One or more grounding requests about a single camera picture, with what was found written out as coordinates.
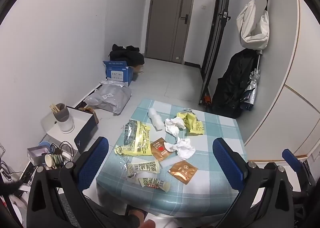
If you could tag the tape roll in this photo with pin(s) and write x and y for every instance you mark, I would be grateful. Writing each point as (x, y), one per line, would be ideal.
(63, 123)

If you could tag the grey mailer bag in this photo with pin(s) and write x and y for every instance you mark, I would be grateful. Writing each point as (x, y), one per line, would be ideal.
(110, 98)

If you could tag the crumpled white tissue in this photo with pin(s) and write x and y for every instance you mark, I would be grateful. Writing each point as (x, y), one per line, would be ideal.
(173, 126)
(183, 148)

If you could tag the yellow plastic bag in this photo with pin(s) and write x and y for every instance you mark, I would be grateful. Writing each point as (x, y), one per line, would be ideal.
(193, 124)

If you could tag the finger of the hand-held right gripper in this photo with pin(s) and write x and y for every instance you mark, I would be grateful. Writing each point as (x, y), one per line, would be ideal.
(291, 159)

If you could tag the checked tablecloth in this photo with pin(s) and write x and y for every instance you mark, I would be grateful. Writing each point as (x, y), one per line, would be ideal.
(215, 128)

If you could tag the clear printed wrapper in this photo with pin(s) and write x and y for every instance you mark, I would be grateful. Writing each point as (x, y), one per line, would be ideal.
(145, 167)

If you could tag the white shoulder bag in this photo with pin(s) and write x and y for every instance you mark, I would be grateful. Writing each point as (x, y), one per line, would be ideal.
(252, 25)

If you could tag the black door lock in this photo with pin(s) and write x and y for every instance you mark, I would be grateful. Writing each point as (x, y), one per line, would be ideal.
(184, 19)

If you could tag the black backpack hanging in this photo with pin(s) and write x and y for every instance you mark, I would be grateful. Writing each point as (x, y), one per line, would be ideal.
(230, 85)

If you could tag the black framed door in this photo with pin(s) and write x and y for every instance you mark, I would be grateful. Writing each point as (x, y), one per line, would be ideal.
(220, 42)

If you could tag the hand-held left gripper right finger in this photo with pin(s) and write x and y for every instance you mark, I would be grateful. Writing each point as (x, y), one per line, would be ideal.
(227, 160)

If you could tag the brown heart sachet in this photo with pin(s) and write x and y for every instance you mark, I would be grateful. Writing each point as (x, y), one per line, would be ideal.
(160, 149)

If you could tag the paper cup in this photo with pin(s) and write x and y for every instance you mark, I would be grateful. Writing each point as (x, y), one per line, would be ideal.
(49, 160)

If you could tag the small cream wrapper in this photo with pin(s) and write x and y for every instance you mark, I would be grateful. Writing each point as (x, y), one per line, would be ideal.
(152, 182)

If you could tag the black bag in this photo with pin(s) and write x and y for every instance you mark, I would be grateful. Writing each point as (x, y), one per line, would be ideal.
(125, 55)

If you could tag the silver umbrella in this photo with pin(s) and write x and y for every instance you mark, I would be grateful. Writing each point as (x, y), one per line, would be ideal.
(250, 93)

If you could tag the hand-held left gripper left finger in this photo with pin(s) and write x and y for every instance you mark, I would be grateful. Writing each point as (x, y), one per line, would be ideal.
(93, 160)

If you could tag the person's leg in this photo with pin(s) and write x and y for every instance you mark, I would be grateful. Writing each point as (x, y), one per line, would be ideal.
(112, 214)

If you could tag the blue cardboard box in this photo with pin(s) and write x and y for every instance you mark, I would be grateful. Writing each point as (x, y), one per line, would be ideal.
(117, 72)

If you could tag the plain brown sachet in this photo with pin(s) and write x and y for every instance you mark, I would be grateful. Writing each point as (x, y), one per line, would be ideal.
(182, 171)

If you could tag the yellow snack wrapper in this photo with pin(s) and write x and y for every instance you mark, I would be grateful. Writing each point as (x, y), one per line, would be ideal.
(140, 140)

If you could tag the white box with dark side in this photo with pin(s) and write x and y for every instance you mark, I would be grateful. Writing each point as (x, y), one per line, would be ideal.
(80, 120)

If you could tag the grey door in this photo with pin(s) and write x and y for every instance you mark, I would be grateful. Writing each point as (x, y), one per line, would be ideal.
(165, 22)

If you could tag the white wardrobe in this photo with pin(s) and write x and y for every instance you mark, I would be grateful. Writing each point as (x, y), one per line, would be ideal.
(287, 55)

